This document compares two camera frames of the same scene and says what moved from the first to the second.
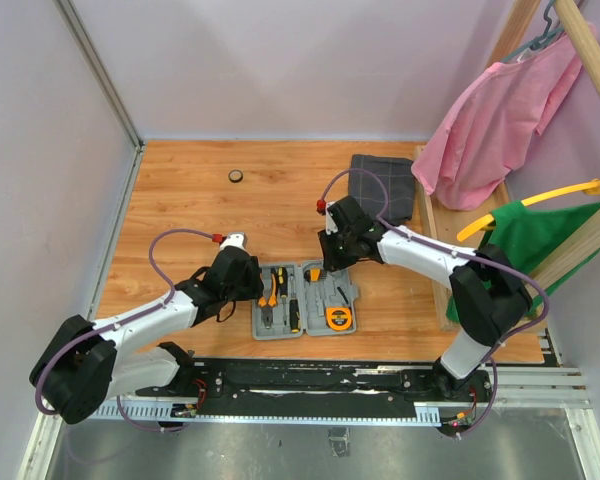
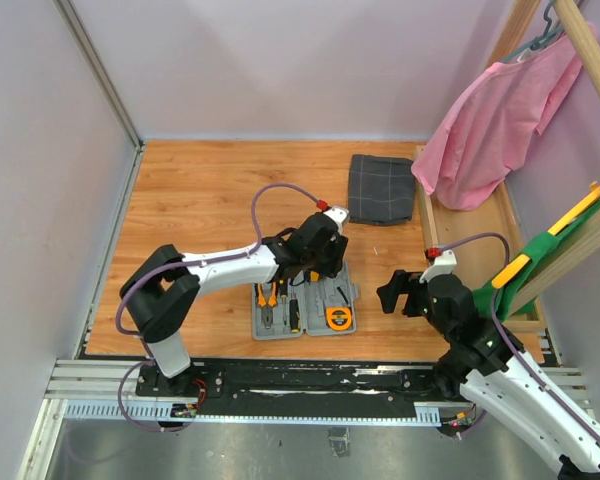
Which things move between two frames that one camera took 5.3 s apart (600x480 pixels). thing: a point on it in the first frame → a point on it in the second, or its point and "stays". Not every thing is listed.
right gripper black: x=331 y=261 → x=402 y=281
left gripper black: x=254 y=285 → x=334 y=264
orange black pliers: x=265 y=304 stays
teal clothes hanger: x=544 y=37 stays
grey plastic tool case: x=304 y=299 stays
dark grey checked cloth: x=370 y=191 stays
